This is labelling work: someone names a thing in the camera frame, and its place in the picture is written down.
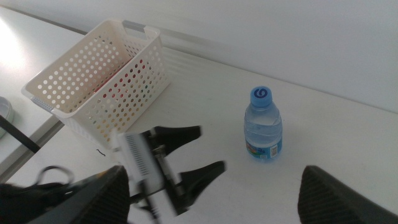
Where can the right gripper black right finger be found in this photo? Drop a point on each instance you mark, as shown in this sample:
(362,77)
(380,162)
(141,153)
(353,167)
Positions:
(326,202)

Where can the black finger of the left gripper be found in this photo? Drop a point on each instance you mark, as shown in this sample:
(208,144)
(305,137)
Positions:
(177,135)
(202,179)

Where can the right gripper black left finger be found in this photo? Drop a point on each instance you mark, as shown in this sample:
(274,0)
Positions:
(105,199)

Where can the clear water bottle blue cap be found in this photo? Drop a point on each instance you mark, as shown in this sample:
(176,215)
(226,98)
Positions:
(262,130)

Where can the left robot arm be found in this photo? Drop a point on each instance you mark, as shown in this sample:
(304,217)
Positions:
(18,202)

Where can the white perforated plastic basket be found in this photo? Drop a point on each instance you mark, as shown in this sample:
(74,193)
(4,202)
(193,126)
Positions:
(152,34)

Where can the black diagonal bar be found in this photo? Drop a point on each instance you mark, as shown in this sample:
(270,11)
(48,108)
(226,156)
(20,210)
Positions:
(18,134)

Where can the round pale green lid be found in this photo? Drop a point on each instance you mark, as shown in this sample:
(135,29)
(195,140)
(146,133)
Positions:
(5,115)

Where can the white adjacent table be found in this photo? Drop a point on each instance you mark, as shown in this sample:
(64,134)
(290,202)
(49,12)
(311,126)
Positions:
(31,56)

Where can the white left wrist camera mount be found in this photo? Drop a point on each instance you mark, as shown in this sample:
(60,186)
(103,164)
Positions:
(140,161)

